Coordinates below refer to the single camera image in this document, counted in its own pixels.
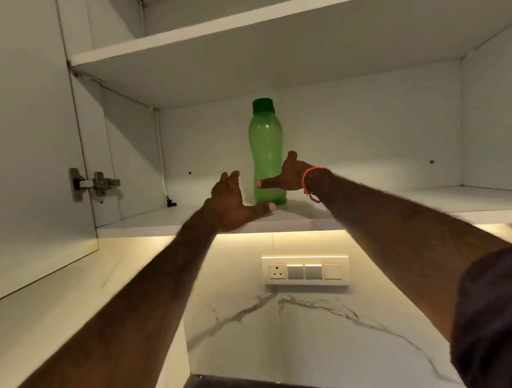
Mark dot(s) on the person's right hand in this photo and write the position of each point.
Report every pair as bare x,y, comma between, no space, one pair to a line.
290,178

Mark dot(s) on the person's left hand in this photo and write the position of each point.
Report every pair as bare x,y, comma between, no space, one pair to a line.
228,208

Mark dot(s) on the person's right thumb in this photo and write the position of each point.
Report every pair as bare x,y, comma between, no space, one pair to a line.
268,183

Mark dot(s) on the person's left thumb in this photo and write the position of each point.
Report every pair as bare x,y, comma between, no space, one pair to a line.
262,209

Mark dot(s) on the person's left forearm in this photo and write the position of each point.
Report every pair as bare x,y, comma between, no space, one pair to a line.
140,303

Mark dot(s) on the person's right forearm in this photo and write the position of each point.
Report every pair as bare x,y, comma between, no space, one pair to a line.
400,232

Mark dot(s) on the green plastic water bottle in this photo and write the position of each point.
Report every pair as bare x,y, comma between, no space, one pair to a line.
266,148

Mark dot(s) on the orange thread wristband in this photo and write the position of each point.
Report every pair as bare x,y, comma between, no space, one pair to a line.
308,171

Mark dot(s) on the small black plug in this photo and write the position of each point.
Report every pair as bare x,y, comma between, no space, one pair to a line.
171,202

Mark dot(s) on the white cabinet bottom board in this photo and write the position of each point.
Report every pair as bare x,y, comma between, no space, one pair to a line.
160,220

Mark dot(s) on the white cabinet shelf board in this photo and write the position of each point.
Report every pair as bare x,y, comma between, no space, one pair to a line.
280,44

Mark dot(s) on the metal cabinet hinge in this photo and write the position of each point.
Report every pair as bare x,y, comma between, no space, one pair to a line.
100,183

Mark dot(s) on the white cabinet door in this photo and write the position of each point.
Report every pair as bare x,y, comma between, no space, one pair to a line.
40,160

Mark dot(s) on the dark shirt sleeve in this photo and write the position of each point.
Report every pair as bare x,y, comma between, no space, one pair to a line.
486,319

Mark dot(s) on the cream wall switch panel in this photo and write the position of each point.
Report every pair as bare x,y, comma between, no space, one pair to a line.
306,271

